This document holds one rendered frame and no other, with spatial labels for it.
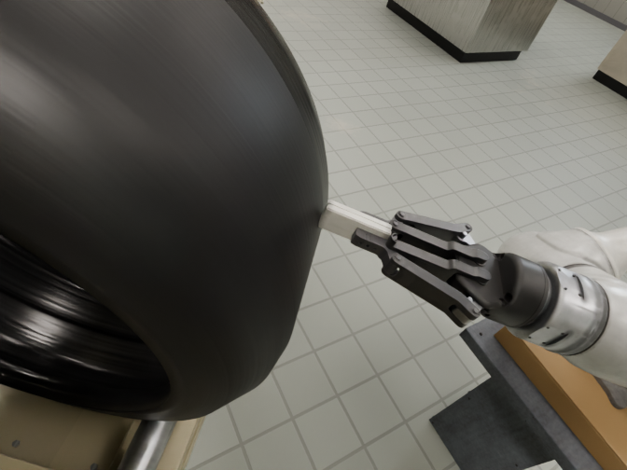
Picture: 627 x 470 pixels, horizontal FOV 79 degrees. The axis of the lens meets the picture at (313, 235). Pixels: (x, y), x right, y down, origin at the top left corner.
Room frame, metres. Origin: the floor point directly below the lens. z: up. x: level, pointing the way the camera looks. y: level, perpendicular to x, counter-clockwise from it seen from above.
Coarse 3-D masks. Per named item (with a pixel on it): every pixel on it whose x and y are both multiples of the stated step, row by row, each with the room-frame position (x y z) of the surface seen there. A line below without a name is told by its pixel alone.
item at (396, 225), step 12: (396, 228) 0.29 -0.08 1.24; (408, 228) 0.29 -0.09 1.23; (408, 240) 0.29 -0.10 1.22; (420, 240) 0.29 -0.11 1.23; (432, 240) 0.29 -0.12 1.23; (432, 252) 0.29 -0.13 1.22; (444, 252) 0.29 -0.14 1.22; (456, 252) 0.29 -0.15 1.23; (468, 252) 0.29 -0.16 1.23; (480, 252) 0.29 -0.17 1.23
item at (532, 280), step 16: (496, 256) 0.31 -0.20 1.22; (512, 256) 0.29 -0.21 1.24; (496, 272) 0.28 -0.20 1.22; (512, 272) 0.27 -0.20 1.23; (528, 272) 0.27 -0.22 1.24; (544, 272) 0.28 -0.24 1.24; (464, 288) 0.25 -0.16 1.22; (480, 288) 0.25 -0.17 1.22; (496, 288) 0.26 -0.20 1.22; (512, 288) 0.26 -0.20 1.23; (528, 288) 0.26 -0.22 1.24; (544, 288) 0.26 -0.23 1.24; (480, 304) 0.24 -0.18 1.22; (496, 304) 0.24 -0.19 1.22; (512, 304) 0.24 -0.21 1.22; (528, 304) 0.25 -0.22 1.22; (544, 304) 0.25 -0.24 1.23; (496, 320) 0.24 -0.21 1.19; (512, 320) 0.24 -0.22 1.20; (528, 320) 0.24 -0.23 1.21
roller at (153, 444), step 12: (144, 420) 0.12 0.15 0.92; (144, 432) 0.11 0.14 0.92; (156, 432) 0.11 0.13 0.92; (168, 432) 0.12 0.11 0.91; (132, 444) 0.09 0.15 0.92; (144, 444) 0.09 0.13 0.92; (156, 444) 0.10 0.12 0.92; (132, 456) 0.08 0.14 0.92; (144, 456) 0.08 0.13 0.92; (156, 456) 0.09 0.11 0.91; (120, 468) 0.06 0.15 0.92; (132, 468) 0.07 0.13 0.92; (144, 468) 0.07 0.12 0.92; (156, 468) 0.08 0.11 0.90
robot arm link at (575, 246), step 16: (512, 240) 0.46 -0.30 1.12; (528, 240) 0.45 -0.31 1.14; (544, 240) 0.43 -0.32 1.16; (560, 240) 0.43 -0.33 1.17; (576, 240) 0.42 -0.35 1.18; (592, 240) 0.42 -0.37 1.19; (608, 240) 0.43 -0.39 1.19; (624, 240) 0.44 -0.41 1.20; (528, 256) 0.40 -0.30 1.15; (544, 256) 0.39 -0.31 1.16; (560, 256) 0.39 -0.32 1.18; (576, 256) 0.39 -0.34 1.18; (592, 256) 0.39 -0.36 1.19; (608, 256) 0.40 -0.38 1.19; (624, 256) 0.41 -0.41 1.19; (608, 272) 0.38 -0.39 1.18; (624, 272) 0.41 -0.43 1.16
